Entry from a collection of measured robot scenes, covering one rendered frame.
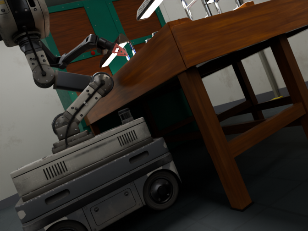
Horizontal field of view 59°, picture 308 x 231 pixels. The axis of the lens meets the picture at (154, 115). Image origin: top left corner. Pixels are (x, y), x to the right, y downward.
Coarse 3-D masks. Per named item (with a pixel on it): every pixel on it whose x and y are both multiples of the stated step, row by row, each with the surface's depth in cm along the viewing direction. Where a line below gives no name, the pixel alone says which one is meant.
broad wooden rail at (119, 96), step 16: (160, 32) 104; (144, 48) 119; (160, 48) 108; (176, 48) 100; (128, 64) 138; (144, 64) 124; (160, 64) 113; (176, 64) 103; (128, 80) 145; (144, 80) 129; (160, 80) 117; (112, 96) 174; (128, 96) 152; (96, 112) 217; (112, 112) 197
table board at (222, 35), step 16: (272, 0) 122; (288, 0) 127; (304, 0) 132; (208, 16) 105; (224, 16) 108; (240, 16) 112; (256, 16) 116; (272, 16) 120; (288, 16) 125; (304, 16) 130; (176, 32) 97; (192, 32) 100; (208, 32) 103; (224, 32) 107; (240, 32) 110; (256, 32) 114; (272, 32) 119; (192, 48) 99; (208, 48) 102; (224, 48) 105; (240, 48) 109; (192, 64) 98
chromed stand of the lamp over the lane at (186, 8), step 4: (184, 0) 158; (192, 0) 151; (196, 0) 150; (204, 0) 145; (184, 4) 158; (188, 4) 155; (192, 4) 153; (204, 4) 145; (184, 8) 159; (188, 8) 158; (204, 8) 146; (208, 8) 145; (188, 12) 158; (208, 12) 145; (188, 16) 159; (192, 20) 158
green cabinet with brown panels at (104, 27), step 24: (96, 0) 286; (120, 0) 298; (72, 24) 271; (96, 24) 281; (120, 24) 292; (144, 24) 307; (48, 48) 261; (72, 48) 268; (72, 72) 264; (96, 72) 274; (72, 96) 259
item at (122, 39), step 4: (120, 36) 204; (124, 36) 205; (116, 40) 211; (120, 40) 203; (124, 40) 205; (128, 40) 206; (108, 52) 231; (104, 56) 243; (108, 56) 231; (100, 60) 257; (104, 60) 241; (100, 64) 254; (108, 64) 256
